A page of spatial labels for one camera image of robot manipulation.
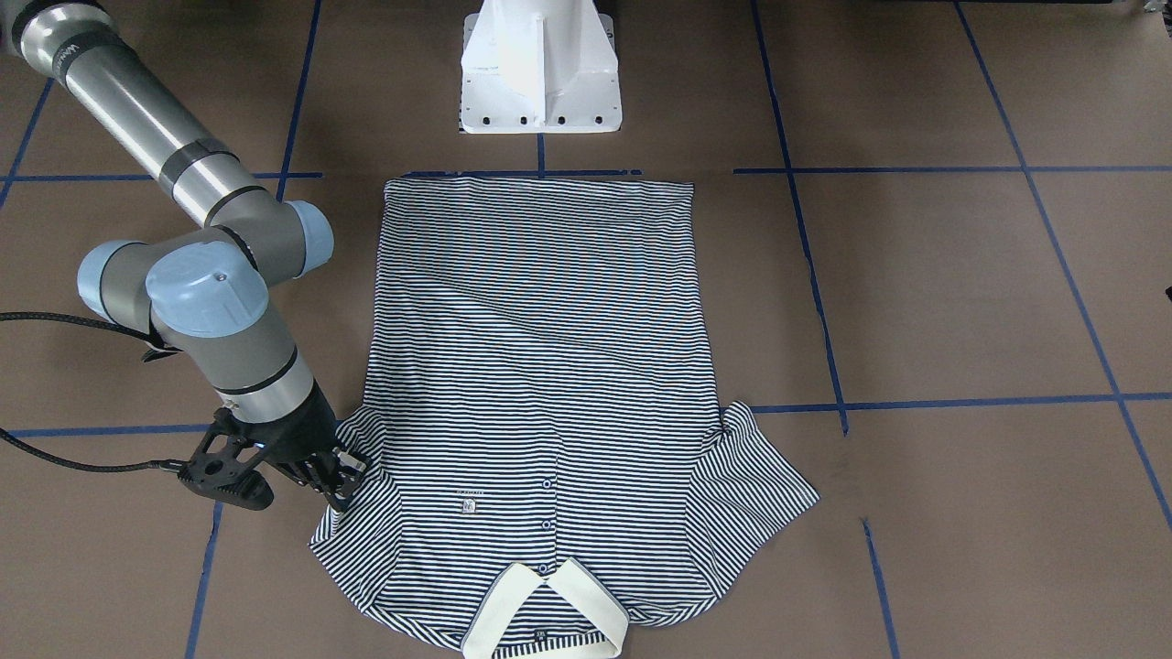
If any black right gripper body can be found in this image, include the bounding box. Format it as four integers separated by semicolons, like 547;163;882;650
250;383;343;491

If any navy white striped polo shirt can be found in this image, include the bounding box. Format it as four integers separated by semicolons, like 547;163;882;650
309;177;819;658

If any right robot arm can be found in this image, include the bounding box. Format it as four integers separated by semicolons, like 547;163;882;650
4;1;368;512

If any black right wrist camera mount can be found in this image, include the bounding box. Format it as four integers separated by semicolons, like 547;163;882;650
177;407;275;512

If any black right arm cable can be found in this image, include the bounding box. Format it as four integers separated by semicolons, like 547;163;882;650
0;311;198;475

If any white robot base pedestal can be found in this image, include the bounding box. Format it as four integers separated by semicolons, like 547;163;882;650
458;1;624;135

